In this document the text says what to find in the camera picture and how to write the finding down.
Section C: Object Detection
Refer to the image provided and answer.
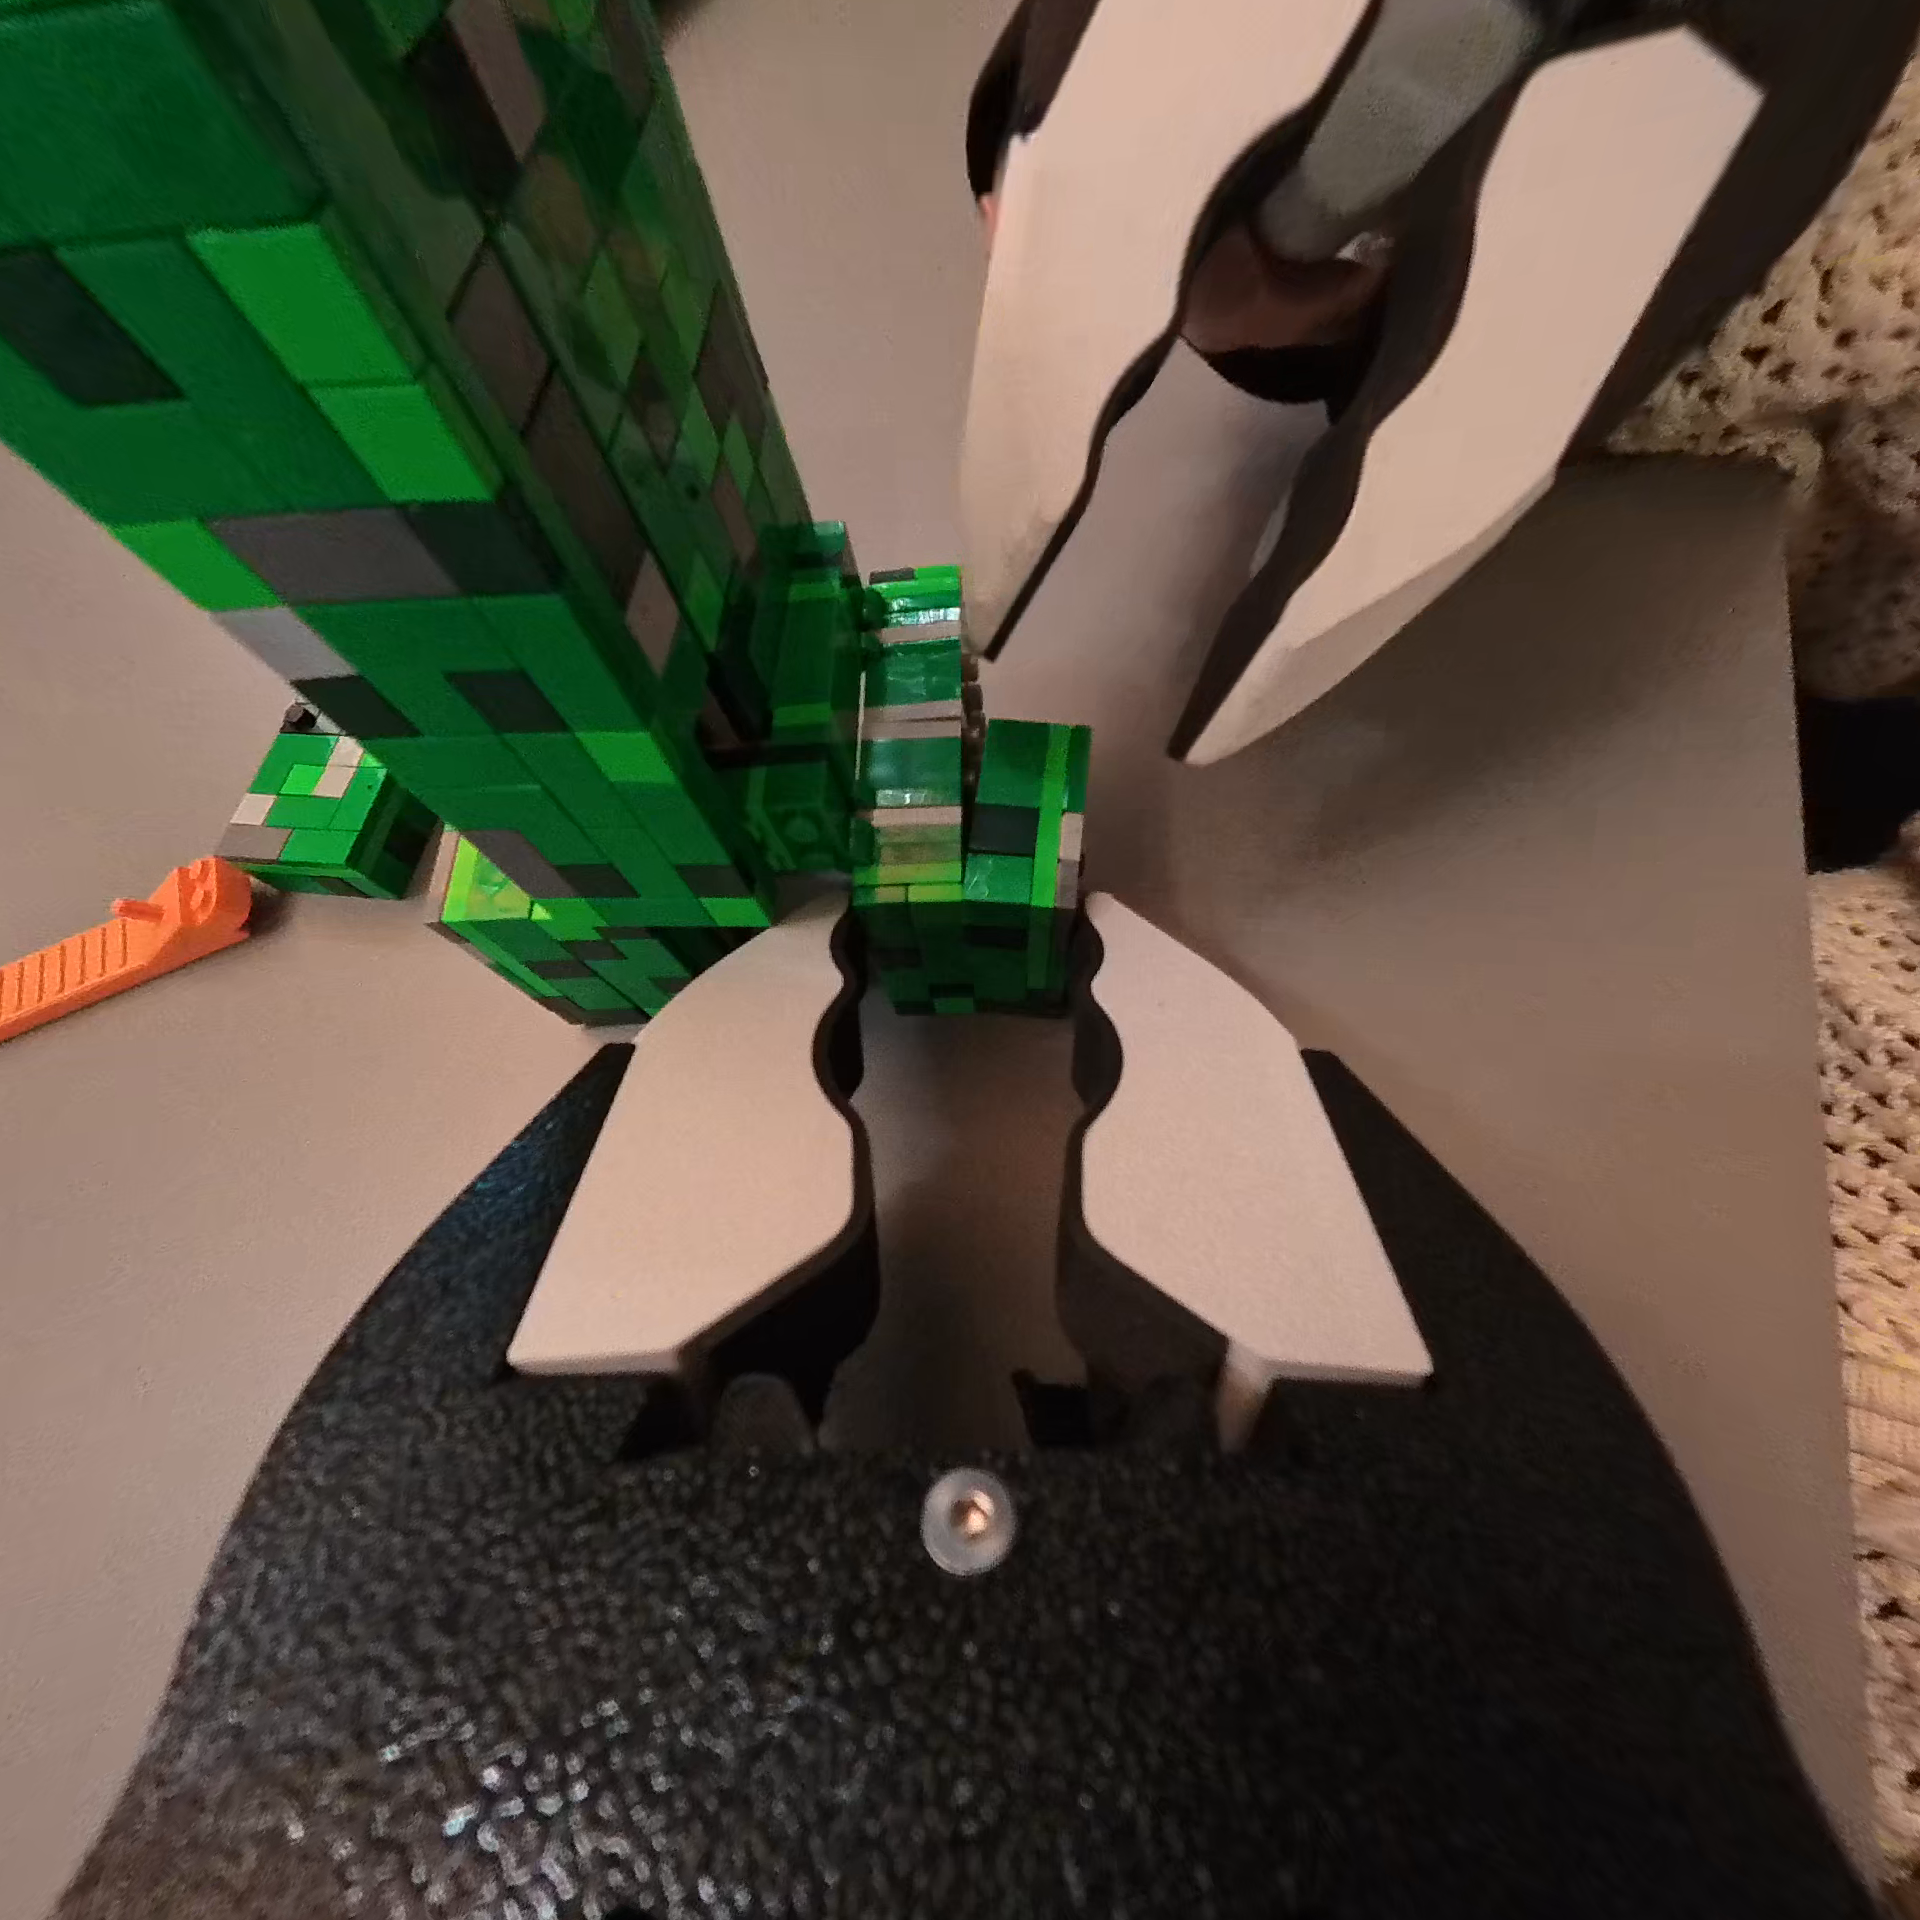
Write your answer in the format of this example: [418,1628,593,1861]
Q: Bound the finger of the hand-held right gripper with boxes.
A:
[956,0,1381,656]
[1167,32,1768,772]

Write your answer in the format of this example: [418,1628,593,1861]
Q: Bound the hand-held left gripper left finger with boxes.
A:
[503,906,880,1431]

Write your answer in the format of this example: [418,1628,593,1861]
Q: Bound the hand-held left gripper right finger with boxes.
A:
[1058,893,1436,1452]

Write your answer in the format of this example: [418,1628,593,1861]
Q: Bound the green lego foot block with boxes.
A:
[956,716,1097,1018]
[211,730,440,906]

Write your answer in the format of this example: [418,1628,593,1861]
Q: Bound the green lego creeper figure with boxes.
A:
[0,0,982,1033]

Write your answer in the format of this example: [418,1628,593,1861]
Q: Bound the orange lego brick separator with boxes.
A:
[0,855,255,1046]

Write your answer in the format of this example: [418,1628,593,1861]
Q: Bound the person's right hand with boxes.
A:
[1178,225,1393,400]

